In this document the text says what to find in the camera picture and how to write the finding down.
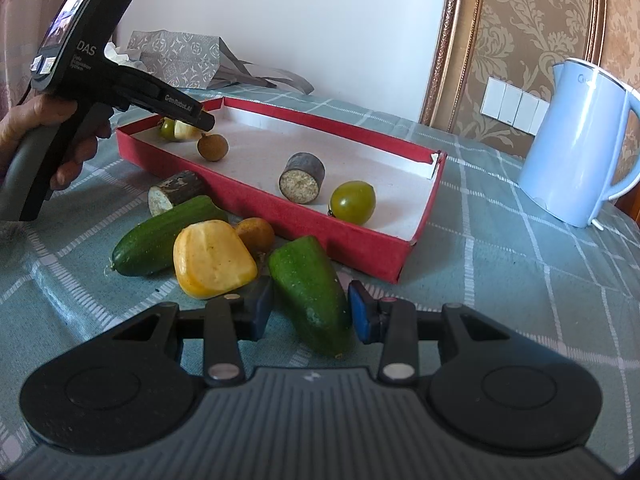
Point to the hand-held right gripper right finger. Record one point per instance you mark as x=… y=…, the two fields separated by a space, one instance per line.
x=362 y=315

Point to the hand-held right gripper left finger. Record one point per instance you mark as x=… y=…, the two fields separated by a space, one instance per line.
x=260 y=305

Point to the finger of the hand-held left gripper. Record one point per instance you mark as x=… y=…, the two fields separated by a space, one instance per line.
x=202 y=119

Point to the pale yellow jackfruit piece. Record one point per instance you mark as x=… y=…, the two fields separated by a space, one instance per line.
x=189 y=131

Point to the brown longan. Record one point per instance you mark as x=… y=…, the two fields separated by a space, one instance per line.
x=212 y=146
x=255 y=234

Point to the green tomato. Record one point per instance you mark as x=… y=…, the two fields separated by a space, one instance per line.
x=352 y=201
x=166 y=130

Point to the green mango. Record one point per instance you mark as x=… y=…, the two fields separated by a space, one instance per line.
x=312 y=295

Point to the orange-yellow starfruit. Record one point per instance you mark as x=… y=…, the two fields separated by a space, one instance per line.
x=212 y=260

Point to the dark cut eggplant piece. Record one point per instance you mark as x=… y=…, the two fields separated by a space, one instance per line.
x=172 y=192

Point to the dark eggplant chunk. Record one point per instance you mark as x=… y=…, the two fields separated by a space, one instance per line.
x=301 y=177

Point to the green cucumber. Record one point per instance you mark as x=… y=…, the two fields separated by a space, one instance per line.
x=160 y=237

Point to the red shallow cardboard box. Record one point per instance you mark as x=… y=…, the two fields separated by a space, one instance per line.
x=400 y=180

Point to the person's left hand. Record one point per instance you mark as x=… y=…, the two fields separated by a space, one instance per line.
x=20 y=120

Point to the tissue pack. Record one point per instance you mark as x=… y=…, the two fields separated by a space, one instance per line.
x=120 y=55

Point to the grey patterned gift bag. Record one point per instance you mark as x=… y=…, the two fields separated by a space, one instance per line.
x=185 y=55

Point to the green checkered tablecloth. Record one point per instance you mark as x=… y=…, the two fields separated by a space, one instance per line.
x=500 y=285

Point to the light blue electric kettle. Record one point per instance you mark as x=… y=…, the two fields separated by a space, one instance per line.
x=575 y=145

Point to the gold wall moulding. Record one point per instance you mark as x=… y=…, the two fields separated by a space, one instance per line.
x=445 y=45

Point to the white wall switch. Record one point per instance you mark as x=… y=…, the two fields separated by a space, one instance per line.
x=515 y=105

